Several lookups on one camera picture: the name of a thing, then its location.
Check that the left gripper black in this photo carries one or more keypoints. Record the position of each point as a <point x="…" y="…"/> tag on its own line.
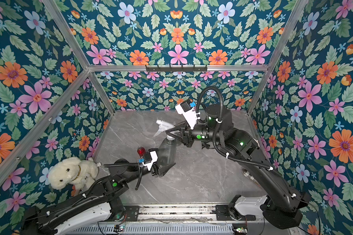
<point x="158" y="173"/>

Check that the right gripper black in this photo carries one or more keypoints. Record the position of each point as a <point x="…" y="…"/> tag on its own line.
<point x="187" y="137"/>

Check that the clear plastic spray bottle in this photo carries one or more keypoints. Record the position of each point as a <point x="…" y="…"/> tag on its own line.
<point x="167" y="152"/>

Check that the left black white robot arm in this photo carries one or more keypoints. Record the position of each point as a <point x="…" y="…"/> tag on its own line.
<point x="99" y="203"/>

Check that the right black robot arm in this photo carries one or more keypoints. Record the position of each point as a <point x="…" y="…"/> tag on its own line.
<point x="209" y="121"/>

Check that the small red object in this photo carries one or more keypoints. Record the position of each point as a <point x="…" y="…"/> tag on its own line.
<point x="141" y="152"/>

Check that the cream plush teddy bear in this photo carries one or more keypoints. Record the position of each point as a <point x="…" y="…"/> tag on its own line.
<point x="73" y="171"/>

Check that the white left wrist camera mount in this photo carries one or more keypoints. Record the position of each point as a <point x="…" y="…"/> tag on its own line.
<point x="149" y="158"/>

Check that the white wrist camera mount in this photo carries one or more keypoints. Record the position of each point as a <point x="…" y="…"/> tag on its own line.
<point x="188" y="109"/>
<point x="149" y="158"/>

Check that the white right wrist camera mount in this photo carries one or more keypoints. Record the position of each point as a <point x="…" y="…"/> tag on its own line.
<point x="188" y="109"/>

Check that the metal base rail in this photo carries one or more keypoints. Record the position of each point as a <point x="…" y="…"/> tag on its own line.
<point x="197" y="219"/>

